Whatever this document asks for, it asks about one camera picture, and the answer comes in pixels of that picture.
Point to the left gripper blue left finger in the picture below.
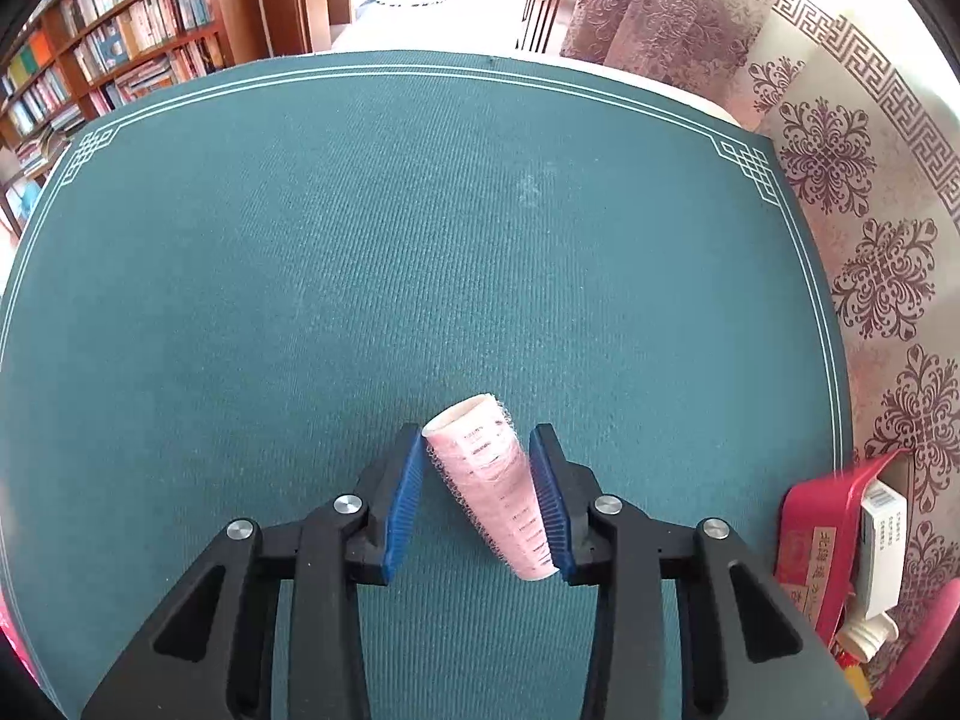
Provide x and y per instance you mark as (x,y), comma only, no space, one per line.
(401,487)

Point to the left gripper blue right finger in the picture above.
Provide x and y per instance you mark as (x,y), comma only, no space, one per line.
(550,473)

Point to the pink hair roller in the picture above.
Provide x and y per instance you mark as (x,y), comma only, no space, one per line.
(476,451)

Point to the white long tube box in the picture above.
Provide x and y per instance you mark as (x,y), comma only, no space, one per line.
(883,532)

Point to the white blue tube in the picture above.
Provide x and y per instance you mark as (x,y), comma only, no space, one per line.
(863,637)

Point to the pink foam curler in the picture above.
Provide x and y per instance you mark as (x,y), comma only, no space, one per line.
(924,682)

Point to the red cardboard storage box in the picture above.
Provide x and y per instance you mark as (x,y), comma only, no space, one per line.
(818,535)

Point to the patterned beige curtain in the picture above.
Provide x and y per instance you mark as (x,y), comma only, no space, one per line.
(863,116)

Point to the wooden bookshelf with books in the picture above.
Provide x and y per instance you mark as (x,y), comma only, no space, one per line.
(77,60)

